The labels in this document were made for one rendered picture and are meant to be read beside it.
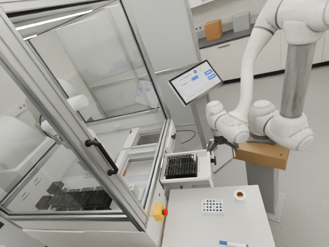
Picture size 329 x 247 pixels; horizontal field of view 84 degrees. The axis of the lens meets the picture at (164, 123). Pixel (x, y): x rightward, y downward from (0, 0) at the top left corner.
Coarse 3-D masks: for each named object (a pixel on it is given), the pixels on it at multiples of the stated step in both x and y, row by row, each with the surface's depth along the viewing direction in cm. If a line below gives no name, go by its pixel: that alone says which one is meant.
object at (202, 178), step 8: (184, 152) 138; (192, 152) 136; (200, 152) 135; (168, 160) 145; (160, 176) 128; (200, 176) 123; (168, 184) 124; (176, 184) 122; (184, 184) 121; (192, 184) 119
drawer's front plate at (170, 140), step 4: (172, 128) 165; (172, 132) 162; (168, 136) 155; (168, 140) 150; (172, 140) 158; (168, 144) 147; (168, 148) 145; (172, 148) 154; (168, 152) 148; (172, 152) 153
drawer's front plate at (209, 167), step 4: (208, 152) 125; (208, 156) 123; (208, 160) 120; (208, 164) 117; (208, 168) 115; (212, 168) 127; (208, 172) 112; (208, 176) 110; (212, 180) 115; (212, 184) 114
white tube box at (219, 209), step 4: (208, 200) 112; (212, 200) 111; (204, 204) 113; (208, 204) 110; (212, 204) 109; (216, 204) 110; (220, 204) 109; (204, 208) 109; (208, 208) 108; (212, 208) 107; (216, 208) 107; (220, 208) 106; (204, 212) 107; (208, 212) 106; (212, 212) 106; (216, 212) 105; (220, 212) 104
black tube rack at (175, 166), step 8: (176, 160) 133; (184, 160) 131; (192, 160) 129; (168, 168) 130; (176, 168) 127; (184, 168) 129; (192, 168) 123; (168, 176) 127; (176, 176) 126; (184, 176) 123; (192, 176) 121
